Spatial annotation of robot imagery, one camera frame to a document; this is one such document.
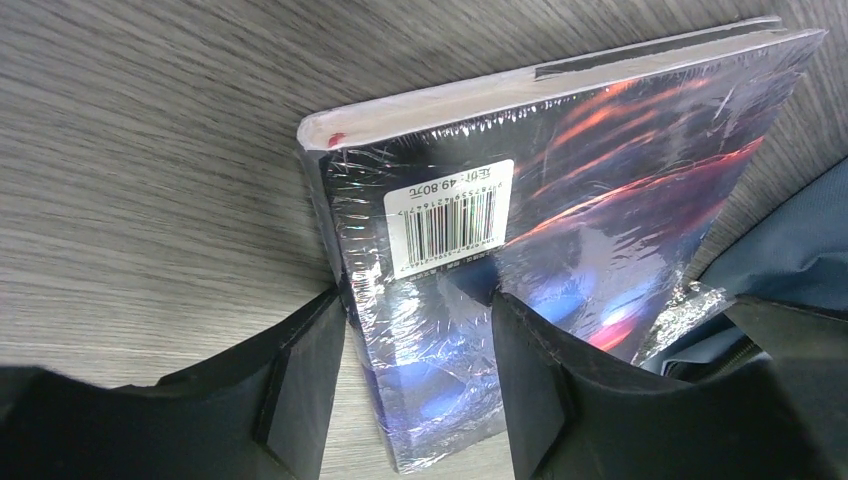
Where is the blue grey student backpack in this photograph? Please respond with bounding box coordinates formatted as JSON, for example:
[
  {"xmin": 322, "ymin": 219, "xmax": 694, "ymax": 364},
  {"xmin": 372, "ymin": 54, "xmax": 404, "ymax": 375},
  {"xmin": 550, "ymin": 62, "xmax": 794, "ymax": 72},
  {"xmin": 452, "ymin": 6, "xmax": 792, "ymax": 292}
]
[{"xmin": 643, "ymin": 161, "xmax": 847, "ymax": 381}]

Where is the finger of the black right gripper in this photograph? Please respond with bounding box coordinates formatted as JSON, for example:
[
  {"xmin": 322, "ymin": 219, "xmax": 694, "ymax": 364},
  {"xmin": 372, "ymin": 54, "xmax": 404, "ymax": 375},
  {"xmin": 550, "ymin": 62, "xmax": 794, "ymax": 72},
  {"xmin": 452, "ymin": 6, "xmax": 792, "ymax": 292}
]
[{"xmin": 725, "ymin": 296, "xmax": 847, "ymax": 458}]

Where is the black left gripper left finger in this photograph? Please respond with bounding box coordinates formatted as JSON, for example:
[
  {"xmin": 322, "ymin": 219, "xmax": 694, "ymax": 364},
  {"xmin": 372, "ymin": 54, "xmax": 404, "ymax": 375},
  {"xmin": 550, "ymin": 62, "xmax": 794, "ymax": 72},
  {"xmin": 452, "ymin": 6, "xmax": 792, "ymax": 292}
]
[{"xmin": 1, "ymin": 290, "xmax": 346, "ymax": 479}]

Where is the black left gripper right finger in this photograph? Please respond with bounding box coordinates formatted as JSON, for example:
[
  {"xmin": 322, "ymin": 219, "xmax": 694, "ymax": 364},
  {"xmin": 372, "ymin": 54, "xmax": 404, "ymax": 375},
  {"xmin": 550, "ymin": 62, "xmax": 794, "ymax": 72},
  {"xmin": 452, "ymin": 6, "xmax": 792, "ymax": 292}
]
[{"xmin": 492, "ymin": 293, "xmax": 847, "ymax": 479}]

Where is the dark blue galaxy cover book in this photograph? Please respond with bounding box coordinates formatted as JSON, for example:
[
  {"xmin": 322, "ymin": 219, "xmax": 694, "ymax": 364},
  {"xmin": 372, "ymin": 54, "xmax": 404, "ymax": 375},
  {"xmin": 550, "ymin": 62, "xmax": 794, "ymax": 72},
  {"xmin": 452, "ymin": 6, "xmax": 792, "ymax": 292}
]
[{"xmin": 297, "ymin": 17, "xmax": 826, "ymax": 474}]

